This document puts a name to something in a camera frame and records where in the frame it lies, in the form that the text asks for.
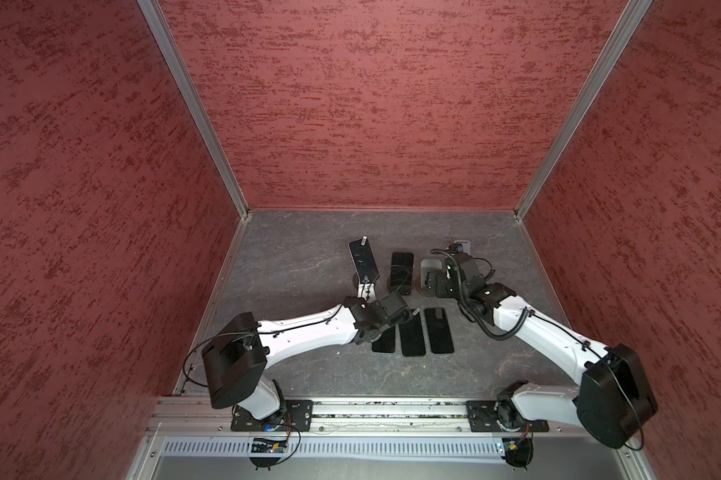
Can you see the purple phone stand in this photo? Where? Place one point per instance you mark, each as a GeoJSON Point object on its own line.
{"type": "Point", "coordinates": [463, 246]}

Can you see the aluminium corner post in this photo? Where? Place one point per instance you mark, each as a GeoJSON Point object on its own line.
{"type": "Point", "coordinates": [625, 28]}
{"type": "Point", "coordinates": [161, 31]}

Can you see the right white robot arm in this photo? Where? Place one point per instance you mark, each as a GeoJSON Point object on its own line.
{"type": "Point", "coordinates": [611, 397]}

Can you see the left aluminium corner post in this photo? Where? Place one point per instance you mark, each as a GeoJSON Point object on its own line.
{"type": "Point", "coordinates": [161, 31]}

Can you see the aluminium rail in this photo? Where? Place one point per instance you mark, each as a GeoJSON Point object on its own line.
{"type": "Point", "coordinates": [332, 416]}

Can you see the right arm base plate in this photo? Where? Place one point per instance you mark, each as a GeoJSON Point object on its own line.
{"type": "Point", "coordinates": [486, 416]}

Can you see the white-edged black phone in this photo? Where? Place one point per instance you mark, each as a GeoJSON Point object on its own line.
{"type": "Point", "coordinates": [439, 331]}

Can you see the black phone on wooden stand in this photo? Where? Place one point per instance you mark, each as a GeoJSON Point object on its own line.
{"type": "Point", "coordinates": [402, 273]}

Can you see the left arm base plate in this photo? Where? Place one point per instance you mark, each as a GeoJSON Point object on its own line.
{"type": "Point", "coordinates": [298, 413]}

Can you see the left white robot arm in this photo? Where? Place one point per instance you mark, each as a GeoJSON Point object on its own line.
{"type": "Point", "coordinates": [236, 358]}

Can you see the dark phone with sticker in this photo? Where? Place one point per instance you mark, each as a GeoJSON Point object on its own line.
{"type": "Point", "coordinates": [387, 342]}

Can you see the purple phone on stand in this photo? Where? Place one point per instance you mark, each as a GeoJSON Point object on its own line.
{"type": "Point", "coordinates": [363, 257]}

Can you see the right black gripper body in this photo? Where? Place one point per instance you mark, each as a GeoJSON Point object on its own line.
{"type": "Point", "coordinates": [446, 287]}

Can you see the white slotted cable duct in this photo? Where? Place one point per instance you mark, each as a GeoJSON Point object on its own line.
{"type": "Point", "coordinates": [482, 449]}

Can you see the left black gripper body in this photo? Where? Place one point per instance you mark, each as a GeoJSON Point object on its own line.
{"type": "Point", "coordinates": [381, 328]}

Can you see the silver-edged phone with sticker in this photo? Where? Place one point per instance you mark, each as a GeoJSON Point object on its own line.
{"type": "Point", "coordinates": [412, 338]}

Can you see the wooden base metal stand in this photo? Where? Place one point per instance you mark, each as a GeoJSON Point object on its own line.
{"type": "Point", "coordinates": [432, 276]}

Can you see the right aluminium corner post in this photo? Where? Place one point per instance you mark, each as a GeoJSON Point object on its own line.
{"type": "Point", "coordinates": [625, 28]}

